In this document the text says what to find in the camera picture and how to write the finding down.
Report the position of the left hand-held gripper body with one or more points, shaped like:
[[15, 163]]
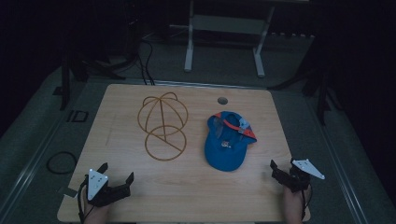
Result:
[[107, 192]]

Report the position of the person's left hand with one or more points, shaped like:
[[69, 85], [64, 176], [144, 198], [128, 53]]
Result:
[[96, 214]]

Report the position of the blue baseball cap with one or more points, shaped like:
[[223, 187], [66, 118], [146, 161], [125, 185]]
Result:
[[227, 143]]

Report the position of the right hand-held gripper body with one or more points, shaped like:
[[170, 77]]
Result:
[[295, 179]]

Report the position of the black metal stand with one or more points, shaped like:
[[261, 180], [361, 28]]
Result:
[[322, 96], [65, 84]]

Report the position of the person's right hand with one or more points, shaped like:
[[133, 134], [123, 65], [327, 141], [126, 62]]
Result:
[[293, 205]]

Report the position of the white metal table frame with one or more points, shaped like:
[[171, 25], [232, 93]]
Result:
[[188, 53]]

